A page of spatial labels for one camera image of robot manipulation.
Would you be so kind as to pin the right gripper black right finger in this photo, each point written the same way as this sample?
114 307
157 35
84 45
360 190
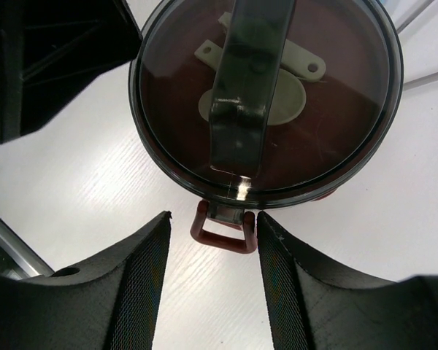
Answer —
315 302

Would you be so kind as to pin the aluminium front rail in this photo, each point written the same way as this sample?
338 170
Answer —
17 259

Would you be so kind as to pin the long metal tongs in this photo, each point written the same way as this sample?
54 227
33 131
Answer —
418 31

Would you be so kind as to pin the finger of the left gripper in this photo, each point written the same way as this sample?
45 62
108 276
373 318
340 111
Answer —
50 51

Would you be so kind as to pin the grey lid with handle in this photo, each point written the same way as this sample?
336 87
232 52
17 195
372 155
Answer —
237 109

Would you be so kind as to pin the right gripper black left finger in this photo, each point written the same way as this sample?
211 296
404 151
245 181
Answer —
107 301

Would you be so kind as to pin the red lid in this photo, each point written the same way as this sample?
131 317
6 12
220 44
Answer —
341 109

